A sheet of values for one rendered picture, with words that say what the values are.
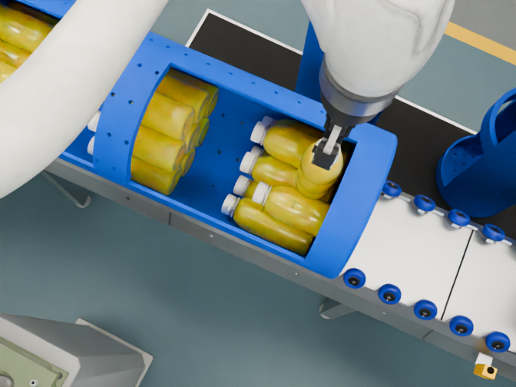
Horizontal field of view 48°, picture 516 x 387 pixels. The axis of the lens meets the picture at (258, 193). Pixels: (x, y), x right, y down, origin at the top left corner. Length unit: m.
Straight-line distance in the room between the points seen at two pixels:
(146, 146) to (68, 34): 0.63
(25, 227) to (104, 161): 1.28
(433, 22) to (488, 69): 2.07
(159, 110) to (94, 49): 0.60
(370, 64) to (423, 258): 0.78
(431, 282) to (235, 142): 0.49
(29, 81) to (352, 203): 0.61
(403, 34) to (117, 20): 0.22
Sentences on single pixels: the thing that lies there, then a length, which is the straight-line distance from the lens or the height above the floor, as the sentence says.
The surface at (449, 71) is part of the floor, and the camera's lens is 2.52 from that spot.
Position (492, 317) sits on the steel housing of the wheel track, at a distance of 1.29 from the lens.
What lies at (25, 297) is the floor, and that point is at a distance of 2.26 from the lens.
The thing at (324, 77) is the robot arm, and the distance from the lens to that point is 0.63.
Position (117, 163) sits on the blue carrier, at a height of 1.16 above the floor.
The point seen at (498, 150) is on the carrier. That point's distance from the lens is 1.72.
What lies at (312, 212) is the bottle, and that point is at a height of 1.12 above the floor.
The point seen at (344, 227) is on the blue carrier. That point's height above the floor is 1.21.
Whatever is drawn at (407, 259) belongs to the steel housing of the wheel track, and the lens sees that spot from 1.25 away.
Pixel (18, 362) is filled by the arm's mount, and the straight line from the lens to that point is 1.12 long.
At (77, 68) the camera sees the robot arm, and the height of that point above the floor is 1.74.
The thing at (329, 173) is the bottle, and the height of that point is 1.26.
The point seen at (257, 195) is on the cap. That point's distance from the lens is 1.04.
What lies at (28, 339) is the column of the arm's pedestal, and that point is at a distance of 1.18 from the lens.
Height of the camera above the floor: 2.12
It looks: 75 degrees down
